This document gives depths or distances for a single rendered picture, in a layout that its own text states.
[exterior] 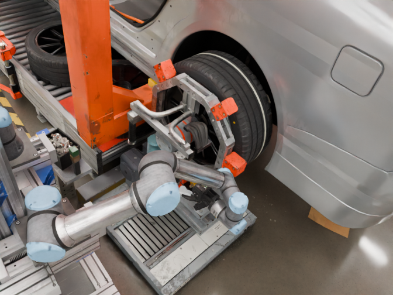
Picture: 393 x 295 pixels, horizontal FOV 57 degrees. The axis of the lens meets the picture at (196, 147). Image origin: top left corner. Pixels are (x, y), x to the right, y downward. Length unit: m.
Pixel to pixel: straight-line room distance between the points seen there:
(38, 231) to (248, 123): 0.99
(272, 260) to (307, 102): 1.27
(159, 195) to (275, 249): 1.55
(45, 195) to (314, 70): 1.11
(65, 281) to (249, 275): 1.10
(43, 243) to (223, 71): 1.06
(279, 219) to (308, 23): 1.60
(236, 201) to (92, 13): 1.01
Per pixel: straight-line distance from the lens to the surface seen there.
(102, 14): 1.75
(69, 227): 1.27
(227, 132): 1.69
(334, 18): 1.44
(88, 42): 1.77
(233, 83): 1.71
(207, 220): 2.35
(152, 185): 1.17
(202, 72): 1.73
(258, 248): 2.54
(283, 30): 1.55
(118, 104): 2.14
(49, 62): 2.96
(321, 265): 2.65
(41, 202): 1.36
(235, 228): 1.52
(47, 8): 4.21
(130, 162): 2.29
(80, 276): 2.13
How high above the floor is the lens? 2.14
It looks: 46 degrees down
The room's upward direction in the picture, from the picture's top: 11 degrees clockwise
